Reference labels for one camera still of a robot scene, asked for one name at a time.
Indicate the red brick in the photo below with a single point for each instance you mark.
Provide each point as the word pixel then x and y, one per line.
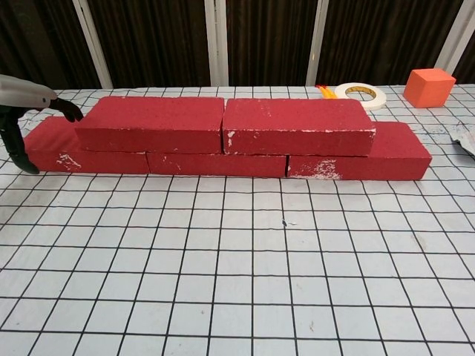
pixel 297 118
pixel 104 163
pixel 222 165
pixel 397 155
pixel 148 118

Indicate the white snack packet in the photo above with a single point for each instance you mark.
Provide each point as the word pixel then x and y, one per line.
pixel 465 141

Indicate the white black-grid tablecloth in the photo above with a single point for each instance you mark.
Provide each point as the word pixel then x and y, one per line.
pixel 259 278

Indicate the yellow rubber chicken toy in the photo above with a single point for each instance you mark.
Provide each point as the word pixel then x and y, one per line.
pixel 327 92

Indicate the white tape roll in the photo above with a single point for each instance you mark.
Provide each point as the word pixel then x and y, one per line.
pixel 375 102

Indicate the orange foam cube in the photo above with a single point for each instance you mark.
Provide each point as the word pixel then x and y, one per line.
pixel 426 91

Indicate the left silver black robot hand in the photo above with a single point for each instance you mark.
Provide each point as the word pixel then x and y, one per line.
pixel 22 92

